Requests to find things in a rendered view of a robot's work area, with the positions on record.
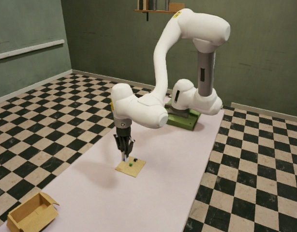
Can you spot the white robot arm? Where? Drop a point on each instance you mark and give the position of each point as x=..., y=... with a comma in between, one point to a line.
x=207, y=32

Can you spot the tan square mat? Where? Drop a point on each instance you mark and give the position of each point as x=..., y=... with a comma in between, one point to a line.
x=131, y=170

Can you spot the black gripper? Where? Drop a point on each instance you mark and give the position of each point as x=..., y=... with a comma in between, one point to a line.
x=122, y=137

